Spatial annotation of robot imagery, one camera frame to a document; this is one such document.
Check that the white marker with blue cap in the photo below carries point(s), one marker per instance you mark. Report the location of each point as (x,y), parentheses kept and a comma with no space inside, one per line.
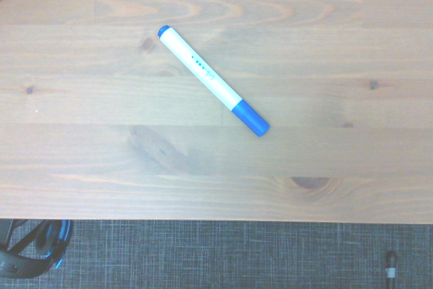
(203,70)

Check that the black and blue headphones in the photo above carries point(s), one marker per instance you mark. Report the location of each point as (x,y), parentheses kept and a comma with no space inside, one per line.
(50,238)

